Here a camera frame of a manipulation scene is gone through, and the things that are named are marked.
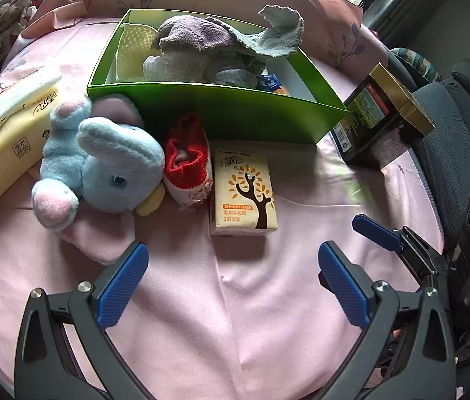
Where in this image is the green cardboard box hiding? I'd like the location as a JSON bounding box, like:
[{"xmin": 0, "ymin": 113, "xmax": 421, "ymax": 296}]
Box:
[{"xmin": 86, "ymin": 8, "xmax": 349, "ymax": 146}]

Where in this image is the small tree print tissue pack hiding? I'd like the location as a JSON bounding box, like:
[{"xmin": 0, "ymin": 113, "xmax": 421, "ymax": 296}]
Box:
[{"xmin": 209, "ymin": 149, "xmax": 281, "ymax": 237}]

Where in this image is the pale yellow waffle cloth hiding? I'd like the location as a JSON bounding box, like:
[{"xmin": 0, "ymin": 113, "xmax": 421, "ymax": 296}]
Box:
[{"xmin": 115, "ymin": 23, "xmax": 161, "ymax": 81}]

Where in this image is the large yellow tissue pack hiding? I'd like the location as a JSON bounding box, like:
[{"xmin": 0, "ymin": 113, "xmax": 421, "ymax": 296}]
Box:
[{"xmin": 0, "ymin": 67, "xmax": 63, "ymax": 197}]

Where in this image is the purple knitted cloth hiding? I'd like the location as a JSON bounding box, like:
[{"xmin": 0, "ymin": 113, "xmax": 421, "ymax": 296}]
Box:
[{"xmin": 152, "ymin": 14, "xmax": 244, "ymax": 51}]

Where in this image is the pile of clothes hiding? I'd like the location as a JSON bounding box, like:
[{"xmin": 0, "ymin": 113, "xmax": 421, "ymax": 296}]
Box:
[{"xmin": 0, "ymin": 0, "xmax": 67, "ymax": 46}]

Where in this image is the grey-green knitted cloth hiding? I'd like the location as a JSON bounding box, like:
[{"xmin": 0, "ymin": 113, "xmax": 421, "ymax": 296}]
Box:
[{"xmin": 206, "ymin": 5, "xmax": 305, "ymax": 86}]

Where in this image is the blue orange packet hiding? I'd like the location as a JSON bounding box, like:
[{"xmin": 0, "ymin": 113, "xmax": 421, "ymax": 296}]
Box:
[{"xmin": 256, "ymin": 74, "xmax": 288, "ymax": 95}]

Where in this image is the striped cushion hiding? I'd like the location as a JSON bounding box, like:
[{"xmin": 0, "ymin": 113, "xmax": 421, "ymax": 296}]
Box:
[{"xmin": 389, "ymin": 47, "xmax": 442, "ymax": 82}]

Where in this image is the blue plush elephant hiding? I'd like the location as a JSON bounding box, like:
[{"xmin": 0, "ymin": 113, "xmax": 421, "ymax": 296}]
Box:
[{"xmin": 31, "ymin": 94, "xmax": 167, "ymax": 264}]

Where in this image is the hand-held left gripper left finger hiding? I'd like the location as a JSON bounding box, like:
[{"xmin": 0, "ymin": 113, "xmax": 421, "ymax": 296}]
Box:
[{"xmin": 13, "ymin": 240, "xmax": 150, "ymax": 400}]

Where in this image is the red knitted sock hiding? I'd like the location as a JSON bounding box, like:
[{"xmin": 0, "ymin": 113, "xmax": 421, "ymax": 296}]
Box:
[{"xmin": 162, "ymin": 112, "xmax": 215, "ymax": 213}]

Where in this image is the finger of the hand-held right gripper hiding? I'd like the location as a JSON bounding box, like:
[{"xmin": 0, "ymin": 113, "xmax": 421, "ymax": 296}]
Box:
[{"xmin": 352, "ymin": 213, "xmax": 448, "ymax": 296}]

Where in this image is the grey chair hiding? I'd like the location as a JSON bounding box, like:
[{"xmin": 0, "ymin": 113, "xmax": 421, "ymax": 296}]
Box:
[{"xmin": 368, "ymin": 46, "xmax": 470, "ymax": 259}]

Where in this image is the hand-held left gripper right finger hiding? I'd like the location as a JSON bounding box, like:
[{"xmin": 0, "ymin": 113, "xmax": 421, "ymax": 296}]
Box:
[{"xmin": 317, "ymin": 240, "xmax": 456, "ymax": 400}]

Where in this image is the black tea tin gold lid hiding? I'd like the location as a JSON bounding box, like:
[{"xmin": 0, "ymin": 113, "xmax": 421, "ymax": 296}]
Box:
[{"xmin": 330, "ymin": 62, "xmax": 436, "ymax": 170}]

